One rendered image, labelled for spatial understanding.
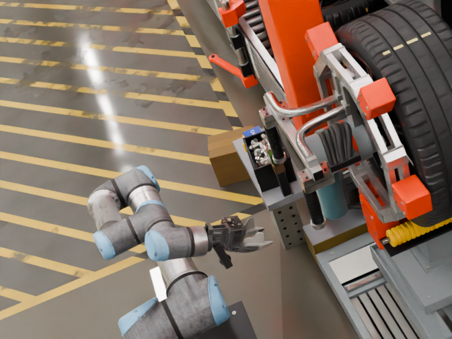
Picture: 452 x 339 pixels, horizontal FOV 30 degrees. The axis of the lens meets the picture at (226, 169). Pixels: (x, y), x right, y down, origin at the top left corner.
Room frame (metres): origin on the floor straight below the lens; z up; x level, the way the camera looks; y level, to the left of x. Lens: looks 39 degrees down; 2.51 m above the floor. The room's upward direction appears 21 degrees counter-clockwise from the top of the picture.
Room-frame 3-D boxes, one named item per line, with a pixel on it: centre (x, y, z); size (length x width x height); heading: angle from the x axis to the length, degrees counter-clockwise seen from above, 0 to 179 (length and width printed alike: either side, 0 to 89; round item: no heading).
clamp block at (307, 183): (1.75, -0.23, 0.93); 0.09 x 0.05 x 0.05; 94
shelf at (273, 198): (2.45, -0.16, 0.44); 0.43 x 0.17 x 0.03; 4
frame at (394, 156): (1.94, -0.42, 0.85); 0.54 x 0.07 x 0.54; 4
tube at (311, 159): (1.83, -0.31, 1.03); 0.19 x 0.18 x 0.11; 94
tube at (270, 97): (2.03, -0.29, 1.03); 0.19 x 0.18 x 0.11; 94
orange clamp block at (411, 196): (1.62, -0.45, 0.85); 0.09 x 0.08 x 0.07; 4
